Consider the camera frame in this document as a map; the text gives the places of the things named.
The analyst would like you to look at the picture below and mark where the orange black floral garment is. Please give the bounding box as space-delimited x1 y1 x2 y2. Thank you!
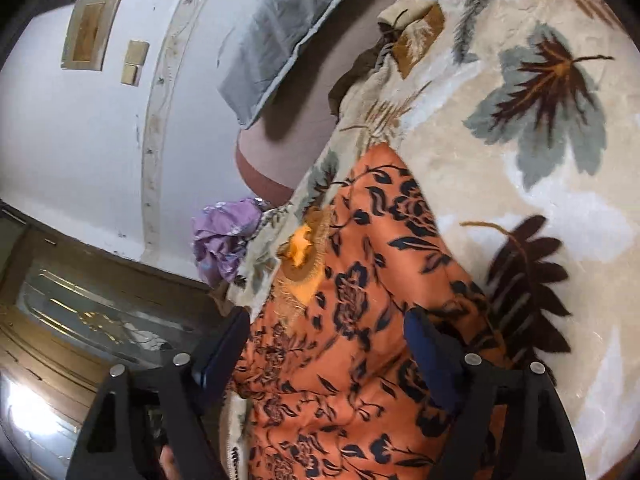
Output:
233 144 506 479

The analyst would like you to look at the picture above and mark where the wooden glass-panel door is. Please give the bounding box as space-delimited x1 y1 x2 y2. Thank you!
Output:
1 204 221 479

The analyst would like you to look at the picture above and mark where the purple crumpled cloth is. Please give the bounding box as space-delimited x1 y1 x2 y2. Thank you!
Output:
192 197 264 288

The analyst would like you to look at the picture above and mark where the pinkish brown mattress sheet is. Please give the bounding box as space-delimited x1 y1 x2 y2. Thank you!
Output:
235 0 396 206

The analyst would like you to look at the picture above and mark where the cream leaf-pattern fleece blanket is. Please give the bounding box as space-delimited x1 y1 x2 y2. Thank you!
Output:
221 0 639 479

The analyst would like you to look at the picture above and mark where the grey pillow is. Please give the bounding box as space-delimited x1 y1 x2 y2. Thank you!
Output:
217 0 343 129

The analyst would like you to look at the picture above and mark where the beige wall switch plate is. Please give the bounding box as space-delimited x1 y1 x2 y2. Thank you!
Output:
120 40 150 87

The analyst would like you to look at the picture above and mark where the beige framed wall panel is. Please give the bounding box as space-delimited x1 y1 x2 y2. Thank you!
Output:
61 0 122 72

